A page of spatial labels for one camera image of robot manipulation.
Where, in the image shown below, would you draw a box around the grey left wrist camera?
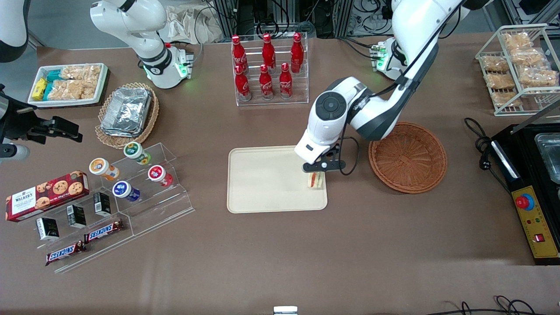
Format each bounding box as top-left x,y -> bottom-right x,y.
302,158 -> 347,173

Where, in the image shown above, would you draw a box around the stack of foil containers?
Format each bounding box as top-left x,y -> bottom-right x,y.
100,87 -> 153,137

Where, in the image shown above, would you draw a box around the black appliance housing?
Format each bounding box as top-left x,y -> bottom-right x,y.
491,100 -> 560,266

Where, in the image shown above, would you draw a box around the clear bag of rice crackers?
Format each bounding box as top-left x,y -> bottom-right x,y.
46,79 -> 97,101
60,64 -> 102,81

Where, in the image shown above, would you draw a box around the black floor cables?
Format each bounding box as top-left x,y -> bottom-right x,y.
427,295 -> 560,315

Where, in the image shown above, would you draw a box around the clear acrylic stepped cup stand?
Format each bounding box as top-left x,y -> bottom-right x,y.
101,142 -> 196,237

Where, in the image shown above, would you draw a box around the clear acrylic stepped candy stand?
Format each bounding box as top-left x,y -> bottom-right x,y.
34,188 -> 137,274

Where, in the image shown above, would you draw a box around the black power cable with plug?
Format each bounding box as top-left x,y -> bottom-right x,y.
463,117 -> 513,194

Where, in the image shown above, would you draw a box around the beige plastic tray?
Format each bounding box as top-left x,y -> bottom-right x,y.
227,144 -> 328,214

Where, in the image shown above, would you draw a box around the crumpled beige cloth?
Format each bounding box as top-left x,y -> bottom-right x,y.
158,3 -> 224,45

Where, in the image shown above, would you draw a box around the white wire rack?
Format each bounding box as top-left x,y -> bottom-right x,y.
475,23 -> 560,117

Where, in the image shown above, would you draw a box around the red cola bottle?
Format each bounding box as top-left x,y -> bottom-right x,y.
234,64 -> 252,102
290,32 -> 305,74
231,35 -> 249,74
278,63 -> 293,99
258,64 -> 274,101
261,33 -> 277,70

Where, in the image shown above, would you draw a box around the yellow emergency stop panel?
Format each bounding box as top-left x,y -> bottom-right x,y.
511,185 -> 560,259

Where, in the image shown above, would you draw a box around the red Walkers cookie box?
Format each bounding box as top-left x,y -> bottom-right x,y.
5,170 -> 90,223

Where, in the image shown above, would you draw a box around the oval light wicker basket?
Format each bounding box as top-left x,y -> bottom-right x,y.
94,82 -> 160,150

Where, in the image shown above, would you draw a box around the steel pan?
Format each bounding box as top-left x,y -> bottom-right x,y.
534,133 -> 560,185

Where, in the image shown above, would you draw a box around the green lid cup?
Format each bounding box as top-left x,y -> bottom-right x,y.
123,141 -> 152,166

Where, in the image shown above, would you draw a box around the metal frame with cables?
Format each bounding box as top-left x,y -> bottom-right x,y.
199,0 -> 396,39

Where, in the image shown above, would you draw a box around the small black chocolate box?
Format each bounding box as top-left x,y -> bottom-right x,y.
93,192 -> 112,217
35,217 -> 60,242
66,204 -> 88,229

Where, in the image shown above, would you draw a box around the round brown wicker basket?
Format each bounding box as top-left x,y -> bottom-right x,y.
368,121 -> 448,194

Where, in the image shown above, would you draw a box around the clear bag of fried snacks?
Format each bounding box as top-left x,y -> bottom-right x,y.
502,32 -> 533,50
485,73 -> 517,90
518,67 -> 559,88
509,48 -> 546,67
482,55 -> 511,73
490,91 -> 523,109

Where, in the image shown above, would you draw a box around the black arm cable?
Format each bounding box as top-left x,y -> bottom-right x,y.
339,0 -> 465,176

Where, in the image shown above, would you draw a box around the yellow snack packet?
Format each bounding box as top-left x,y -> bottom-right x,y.
31,77 -> 48,102

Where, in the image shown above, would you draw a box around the blue lid cup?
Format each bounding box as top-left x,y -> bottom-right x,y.
112,180 -> 141,203

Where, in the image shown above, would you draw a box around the Snickers bar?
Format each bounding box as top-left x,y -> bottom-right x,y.
45,240 -> 87,267
84,219 -> 125,244

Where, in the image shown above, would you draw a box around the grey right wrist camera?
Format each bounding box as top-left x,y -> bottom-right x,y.
0,144 -> 30,161

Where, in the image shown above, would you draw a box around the white rectangular snack tray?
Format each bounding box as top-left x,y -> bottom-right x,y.
27,63 -> 110,109

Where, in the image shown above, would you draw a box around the red lid cup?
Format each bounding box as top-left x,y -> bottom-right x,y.
147,164 -> 174,188

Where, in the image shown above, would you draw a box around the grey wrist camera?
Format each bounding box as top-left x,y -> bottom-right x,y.
0,144 -> 30,161
302,158 -> 347,173

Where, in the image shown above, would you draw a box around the orange lid cup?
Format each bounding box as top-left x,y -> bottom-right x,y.
89,157 -> 120,181

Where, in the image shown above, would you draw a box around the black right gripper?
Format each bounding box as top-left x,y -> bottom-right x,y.
0,97 -> 83,145

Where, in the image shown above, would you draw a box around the clear acrylic bottle rack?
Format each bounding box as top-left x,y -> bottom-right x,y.
231,32 -> 310,107

